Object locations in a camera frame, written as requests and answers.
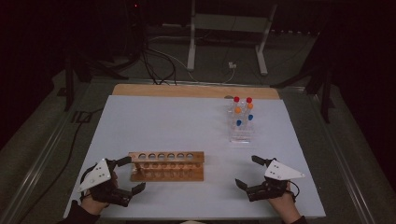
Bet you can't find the white metal stand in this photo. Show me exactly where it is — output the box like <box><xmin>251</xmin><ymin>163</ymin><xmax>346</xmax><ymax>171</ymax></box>
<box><xmin>186</xmin><ymin>0</ymin><xmax>278</xmax><ymax>77</ymax></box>

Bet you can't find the long black floor cable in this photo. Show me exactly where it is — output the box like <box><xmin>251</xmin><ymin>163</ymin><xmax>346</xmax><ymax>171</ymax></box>
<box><xmin>17</xmin><ymin>106</ymin><xmax>106</xmax><ymax>223</ymax></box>

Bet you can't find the white table cover sheet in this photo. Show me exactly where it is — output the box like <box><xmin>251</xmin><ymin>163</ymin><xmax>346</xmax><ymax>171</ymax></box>
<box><xmin>63</xmin><ymin>94</ymin><xmax>327</xmax><ymax>219</ymax></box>

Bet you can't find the person's right hand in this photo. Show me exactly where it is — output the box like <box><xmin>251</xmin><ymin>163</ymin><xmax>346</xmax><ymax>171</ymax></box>
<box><xmin>266</xmin><ymin>182</ymin><xmax>303</xmax><ymax>224</ymax></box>

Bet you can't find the black tripod stand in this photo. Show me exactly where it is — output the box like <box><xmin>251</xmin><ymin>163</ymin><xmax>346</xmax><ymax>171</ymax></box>
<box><xmin>64</xmin><ymin>52</ymin><xmax>129</xmax><ymax>112</ymax></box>
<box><xmin>270</xmin><ymin>55</ymin><xmax>335</xmax><ymax>124</ymax></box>

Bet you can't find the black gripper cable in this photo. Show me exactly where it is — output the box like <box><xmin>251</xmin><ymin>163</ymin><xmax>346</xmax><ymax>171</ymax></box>
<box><xmin>288</xmin><ymin>181</ymin><xmax>301</xmax><ymax>200</ymax></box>

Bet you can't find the white floor cable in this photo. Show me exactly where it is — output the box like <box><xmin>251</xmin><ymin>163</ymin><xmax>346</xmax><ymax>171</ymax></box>
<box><xmin>146</xmin><ymin>35</ymin><xmax>237</xmax><ymax>84</ymax></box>

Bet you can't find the clear acrylic test tube rack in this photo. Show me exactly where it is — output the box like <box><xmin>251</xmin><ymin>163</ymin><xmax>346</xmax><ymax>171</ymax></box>
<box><xmin>227</xmin><ymin>96</ymin><xmax>255</xmax><ymax>145</ymax></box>

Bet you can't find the wooden test tube rack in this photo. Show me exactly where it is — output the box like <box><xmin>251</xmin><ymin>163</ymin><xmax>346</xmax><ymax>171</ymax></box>
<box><xmin>128</xmin><ymin>150</ymin><xmax>205</xmax><ymax>183</ymax></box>

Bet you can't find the aluminium frame rail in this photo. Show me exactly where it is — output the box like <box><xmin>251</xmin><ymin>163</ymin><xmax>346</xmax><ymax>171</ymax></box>
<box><xmin>0</xmin><ymin>83</ymin><xmax>92</xmax><ymax>224</ymax></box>
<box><xmin>311</xmin><ymin>90</ymin><xmax>375</xmax><ymax>224</ymax></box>

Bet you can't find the person's left hand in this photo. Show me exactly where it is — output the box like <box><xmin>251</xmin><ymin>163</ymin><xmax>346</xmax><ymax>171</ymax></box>
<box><xmin>80</xmin><ymin>193</ymin><xmax>109</xmax><ymax>217</ymax></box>

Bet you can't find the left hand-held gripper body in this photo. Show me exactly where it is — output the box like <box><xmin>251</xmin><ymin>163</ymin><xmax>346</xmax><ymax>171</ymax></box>
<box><xmin>77</xmin><ymin>158</ymin><xmax>134</xmax><ymax>208</ymax></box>

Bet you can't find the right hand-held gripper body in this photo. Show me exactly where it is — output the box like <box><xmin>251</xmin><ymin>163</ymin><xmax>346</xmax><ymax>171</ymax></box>
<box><xmin>246</xmin><ymin>159</ymin><xmax>306</xmax><ymax>203</ymax></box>

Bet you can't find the black floor cable bundle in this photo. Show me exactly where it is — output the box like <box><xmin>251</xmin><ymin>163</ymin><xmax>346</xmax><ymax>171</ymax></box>
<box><xmin>136</xmin><ymin>31</ymin><xmax>178</xmax><ymax>86</ymax></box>

